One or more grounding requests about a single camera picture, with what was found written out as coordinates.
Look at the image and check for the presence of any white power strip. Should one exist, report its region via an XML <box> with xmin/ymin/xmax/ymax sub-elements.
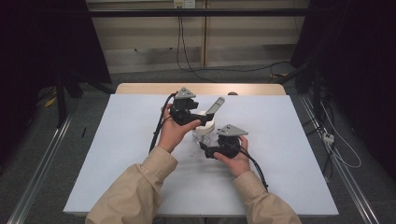
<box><xmin>322</xmin><ymin>132</ymin><xmax>336</xmax><ymax>146</ymax></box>

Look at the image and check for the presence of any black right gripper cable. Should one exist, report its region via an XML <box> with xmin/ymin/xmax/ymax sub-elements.
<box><xmin>230</xmin><ymin>144</ymin><xmax>270</xmax><ymax>192</ymax></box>

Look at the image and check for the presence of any clear jar with white lid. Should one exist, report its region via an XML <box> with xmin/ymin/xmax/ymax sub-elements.
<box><xmin>191</xmin><ymin>110</ymin><xmax>219</xmax><ymax>147</ymax></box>

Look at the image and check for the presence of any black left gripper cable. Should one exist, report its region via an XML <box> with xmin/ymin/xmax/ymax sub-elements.
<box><xmin>148</xmin><ymin>91</ymin><xmax>178</xmax><ymax>154</ymax></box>

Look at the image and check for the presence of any black floor cable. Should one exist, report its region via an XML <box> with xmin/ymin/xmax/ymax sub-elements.
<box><xmin>186</xmin><ymin>61</ymin><xmax>293</xmax><ymax>75</ymax></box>

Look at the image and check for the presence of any black hanging power cable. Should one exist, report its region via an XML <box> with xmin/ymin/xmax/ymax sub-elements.
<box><xmin>176</xmin><ymin>15</ymin><xmax>219</xmax><ymax>84</ymax></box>

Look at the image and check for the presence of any black horizontal frame bar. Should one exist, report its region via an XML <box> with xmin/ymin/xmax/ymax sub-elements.
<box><xmin>88</xmin><ymin>7</ymin><xmax>312</xmax><ymax>18</ymax></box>

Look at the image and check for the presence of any wooden table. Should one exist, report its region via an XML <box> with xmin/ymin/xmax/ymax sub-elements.
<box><xmin>115</xmin><ymin>82</ymin><xmax>287</xmax><ymax>96</ymax></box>

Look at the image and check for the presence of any black metal stand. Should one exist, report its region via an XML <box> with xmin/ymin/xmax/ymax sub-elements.
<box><xmin>53</xmin><ymin>66</ymin><xmax>82</xmax><ymax>129</ymax></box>

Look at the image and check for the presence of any aluminium floor rail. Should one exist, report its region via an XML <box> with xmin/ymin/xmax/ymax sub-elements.
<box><xmin>299</xmin><ymin>94</ymin><xmax>380</xmax><ymax>224</ymax></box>
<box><xmin>7</xmin><ymin>114</ymin><xmax>75</xmax><ymax>224</ymax></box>

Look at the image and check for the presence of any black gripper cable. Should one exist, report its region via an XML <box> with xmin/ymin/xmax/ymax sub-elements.
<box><xmin>148</xmin><ymin>91</ymin><xmax>178</xmax><ymax>154</ymax></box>
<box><xmin>230</xmin><ymin>144</ymin><xmax>270</xmax><ymax>192</ymax></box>

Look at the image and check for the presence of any black curtain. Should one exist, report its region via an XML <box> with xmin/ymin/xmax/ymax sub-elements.
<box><xmin>290</xmin><ymin>0</ymin><xmax>396</xmax><ymax>179</ymax></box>
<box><xmin>0</xmin><ymin>0</ymin><xmax>112</xmax><ymax>167</ymax></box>

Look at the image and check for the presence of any person's left hand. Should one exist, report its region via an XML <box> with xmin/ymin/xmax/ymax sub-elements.
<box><xmin>157</xmin><ymin>103</ymin><xmax>203</xmax><ymax>154</ymax></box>

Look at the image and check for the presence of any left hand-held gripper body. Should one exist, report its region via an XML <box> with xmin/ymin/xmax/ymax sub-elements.
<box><xmin>170</xmin><ymin>87</ymin><xmax>205</xmax><ymax>127</ymax></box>

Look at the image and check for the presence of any grey tape strip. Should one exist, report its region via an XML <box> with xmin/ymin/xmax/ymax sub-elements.
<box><xmin>205</xmin><ymin>96</ymin><xmax>226</xmax><ymax>116</ymax></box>

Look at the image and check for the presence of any person's right hand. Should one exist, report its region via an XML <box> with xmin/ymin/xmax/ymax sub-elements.
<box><xmin>213</xmin><ymin>135</ymin><xmax>252</xmax><ymax>178</ymax></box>

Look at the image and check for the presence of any wooden wall post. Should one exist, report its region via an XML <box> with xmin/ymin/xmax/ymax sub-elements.
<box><xmin>200</xmin><ymin>0</ymin><xmax>209</xmax><ymax>68</ymax></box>

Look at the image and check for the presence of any white wall socket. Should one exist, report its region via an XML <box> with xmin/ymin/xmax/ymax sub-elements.
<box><xmin>173</xmin><ymin>0</ymin><xmax>197</xmax><ymax>9</ymax></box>

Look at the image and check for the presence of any white floor cable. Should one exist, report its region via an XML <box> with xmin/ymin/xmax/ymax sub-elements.
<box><xmin>319</xmin><ymin>102</ymin><xmax>362</xmax><ymax>170</ymax></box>

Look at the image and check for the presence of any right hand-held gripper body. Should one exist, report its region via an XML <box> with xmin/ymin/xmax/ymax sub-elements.
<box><xmin>203</xmin><ymin>123</ymin><xmax>249</xmax><ymax>160</ymax></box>

